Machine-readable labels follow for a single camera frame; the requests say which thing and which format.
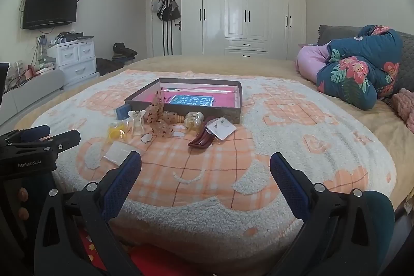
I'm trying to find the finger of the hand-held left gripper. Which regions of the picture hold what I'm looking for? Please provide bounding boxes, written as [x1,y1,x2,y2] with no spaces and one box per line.
[0,125,50,147]
[32,129,81,155]

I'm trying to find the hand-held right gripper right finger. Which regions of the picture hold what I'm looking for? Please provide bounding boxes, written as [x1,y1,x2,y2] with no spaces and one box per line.
[270,152,380,276]

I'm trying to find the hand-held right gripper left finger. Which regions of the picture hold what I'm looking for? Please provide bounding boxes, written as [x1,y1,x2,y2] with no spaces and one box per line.
[34,151,143,276]

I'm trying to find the white packet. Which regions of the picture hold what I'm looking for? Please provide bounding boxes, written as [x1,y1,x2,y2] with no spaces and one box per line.
[103,142,141,163]

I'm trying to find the yellow hair clip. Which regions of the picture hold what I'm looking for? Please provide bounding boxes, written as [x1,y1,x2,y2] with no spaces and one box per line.
[108,121,130,144]

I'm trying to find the clear hair claw clip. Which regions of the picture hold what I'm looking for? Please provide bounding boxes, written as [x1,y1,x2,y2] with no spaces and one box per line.
[128,110,146,137]

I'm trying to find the clear case with blue foam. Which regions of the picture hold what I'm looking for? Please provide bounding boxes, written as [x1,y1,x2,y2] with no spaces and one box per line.
[114,104,131,119]

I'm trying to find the spotted beige scrunchie bow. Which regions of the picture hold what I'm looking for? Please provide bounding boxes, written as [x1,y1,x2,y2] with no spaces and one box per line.
[144,90,177,139]

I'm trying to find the white earring card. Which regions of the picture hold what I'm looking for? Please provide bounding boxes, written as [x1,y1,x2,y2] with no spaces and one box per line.
[207,117,236,141]

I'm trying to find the grey shallow cardboard box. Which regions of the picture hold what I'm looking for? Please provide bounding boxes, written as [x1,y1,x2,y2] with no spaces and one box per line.
[124,78,243,124]

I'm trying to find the clear pearl bauble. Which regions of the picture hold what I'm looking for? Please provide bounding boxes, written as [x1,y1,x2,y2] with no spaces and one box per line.
[184,112,205,128]

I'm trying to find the person's left hand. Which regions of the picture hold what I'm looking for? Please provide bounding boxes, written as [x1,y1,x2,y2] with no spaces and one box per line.
[17,187,29,221]

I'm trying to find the orange white plaid blanket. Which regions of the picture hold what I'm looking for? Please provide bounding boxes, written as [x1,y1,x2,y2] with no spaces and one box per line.
[31,69,397,246]

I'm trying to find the grey bench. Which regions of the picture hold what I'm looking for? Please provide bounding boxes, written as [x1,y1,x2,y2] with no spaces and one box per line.
[0,69,65,126]

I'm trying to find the red patterned cloth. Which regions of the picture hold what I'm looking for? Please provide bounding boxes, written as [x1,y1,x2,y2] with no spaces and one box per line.
[78,227,175,276]

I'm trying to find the white drawer cabinet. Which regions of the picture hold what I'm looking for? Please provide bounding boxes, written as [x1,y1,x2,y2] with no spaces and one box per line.
[48,37,99,86]

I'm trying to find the dark brown cloth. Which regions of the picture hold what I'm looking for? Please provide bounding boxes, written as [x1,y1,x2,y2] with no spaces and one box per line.
[96,58,125,77]

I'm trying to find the pink picture book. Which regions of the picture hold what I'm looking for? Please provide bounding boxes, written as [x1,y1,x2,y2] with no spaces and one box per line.
[142,87,241,109]

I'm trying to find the blue printed card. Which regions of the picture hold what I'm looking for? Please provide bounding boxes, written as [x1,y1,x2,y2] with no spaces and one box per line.
[166,94,216,108]

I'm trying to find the bed with beige sheet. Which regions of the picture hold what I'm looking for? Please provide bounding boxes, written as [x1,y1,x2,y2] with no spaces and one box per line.
[13,54,414,221]

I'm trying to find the black device on cabinet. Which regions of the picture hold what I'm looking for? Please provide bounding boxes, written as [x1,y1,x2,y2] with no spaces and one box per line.
[56,32,94,44]

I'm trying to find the dark folded clothes pile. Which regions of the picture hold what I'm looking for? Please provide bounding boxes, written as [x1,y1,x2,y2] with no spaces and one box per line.
[113,42,138,61]

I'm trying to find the pink cloth bundle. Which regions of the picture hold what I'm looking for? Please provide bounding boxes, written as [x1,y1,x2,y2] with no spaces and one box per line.
[296,44,334,84]

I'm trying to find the floral blue quilt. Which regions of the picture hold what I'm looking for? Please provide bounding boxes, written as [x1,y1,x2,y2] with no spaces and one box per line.
[316,25,403,111]

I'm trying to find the white door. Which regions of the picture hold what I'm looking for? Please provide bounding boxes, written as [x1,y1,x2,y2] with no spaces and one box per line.
[145,0,182,58]

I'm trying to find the pink knit blanket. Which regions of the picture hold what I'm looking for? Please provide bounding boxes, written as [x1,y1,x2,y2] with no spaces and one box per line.
[391,88,414,134]

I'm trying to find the black hanging bags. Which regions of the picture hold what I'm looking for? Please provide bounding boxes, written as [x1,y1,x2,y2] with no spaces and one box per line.
[157,0,181,22]

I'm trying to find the cream built-in wardrobe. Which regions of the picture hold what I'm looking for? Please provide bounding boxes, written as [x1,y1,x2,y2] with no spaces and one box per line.
[135,0,306,61]

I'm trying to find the black wall television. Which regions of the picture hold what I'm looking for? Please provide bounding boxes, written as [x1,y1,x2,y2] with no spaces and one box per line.
[22,0,79,30]

